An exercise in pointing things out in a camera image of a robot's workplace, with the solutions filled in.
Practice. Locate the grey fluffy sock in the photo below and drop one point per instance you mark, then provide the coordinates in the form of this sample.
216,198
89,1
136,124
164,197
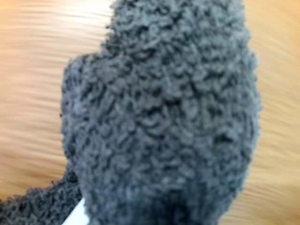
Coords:
164,105

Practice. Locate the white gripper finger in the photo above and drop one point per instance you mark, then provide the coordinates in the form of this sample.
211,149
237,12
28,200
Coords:
78,215

